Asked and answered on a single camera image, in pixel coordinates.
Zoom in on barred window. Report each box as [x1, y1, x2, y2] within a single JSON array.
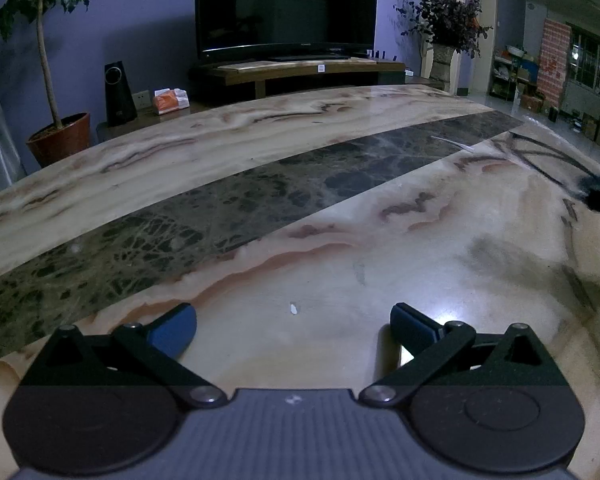
[[568, 25, 600, 86]]

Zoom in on orange tissue pack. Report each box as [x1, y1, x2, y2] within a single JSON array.
[[152, 88, 191, 115]]

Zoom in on potted tree terracotta pot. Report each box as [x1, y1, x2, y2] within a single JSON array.
[[0, 0, 111, 169]]

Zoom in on dark low side cabinet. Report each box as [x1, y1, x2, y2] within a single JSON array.
[[96, 101, 216, 147]]

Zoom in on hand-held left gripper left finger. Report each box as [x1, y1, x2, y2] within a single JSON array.
[[24, 303, 228, 407]]

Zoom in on red brick pattern panel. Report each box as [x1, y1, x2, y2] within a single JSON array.
[[536, 17, 572, 106]]

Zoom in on black flat television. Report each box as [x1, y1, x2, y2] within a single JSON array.
[[194, 0, 380, 65]]

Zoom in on wooden television stand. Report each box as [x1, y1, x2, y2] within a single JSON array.
[[188, 55, 407, 103]]

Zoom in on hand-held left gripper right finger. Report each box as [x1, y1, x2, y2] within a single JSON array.
[[358, 302, 572, 408]]

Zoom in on black speaker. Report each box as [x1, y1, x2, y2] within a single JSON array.
[[104, 61, 138, 127]]

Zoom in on dried bouquet in vase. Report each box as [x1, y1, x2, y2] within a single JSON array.
[[394, 0, 494, 92]]

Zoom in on storage shelf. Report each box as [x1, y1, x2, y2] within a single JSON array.
[[489, 42, 545, 111]]

